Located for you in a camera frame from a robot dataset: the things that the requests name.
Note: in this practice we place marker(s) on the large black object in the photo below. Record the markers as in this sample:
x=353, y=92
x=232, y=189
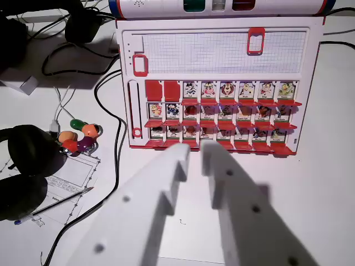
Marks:
x=12, y=44

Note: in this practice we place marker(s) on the black power adapter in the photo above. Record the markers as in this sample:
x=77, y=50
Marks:
x=81, y=27

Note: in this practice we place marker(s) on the printed paper sheet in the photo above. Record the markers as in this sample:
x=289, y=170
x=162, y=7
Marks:
x=75, y=171

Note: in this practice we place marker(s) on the clear ballpoint pen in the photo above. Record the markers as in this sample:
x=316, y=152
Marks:
x=52, y=206

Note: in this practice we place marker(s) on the red and white game board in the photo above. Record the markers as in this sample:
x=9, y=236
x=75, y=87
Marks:
x=222, y=55

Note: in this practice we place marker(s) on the black headphones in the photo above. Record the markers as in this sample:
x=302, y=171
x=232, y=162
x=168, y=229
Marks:
x=30, y=155

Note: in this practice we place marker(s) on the white cylinder console with buttons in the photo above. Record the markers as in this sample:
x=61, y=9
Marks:
x=161, y=7

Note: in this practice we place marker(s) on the small white box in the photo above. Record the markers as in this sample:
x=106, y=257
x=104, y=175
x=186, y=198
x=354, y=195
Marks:
x=22, y=84

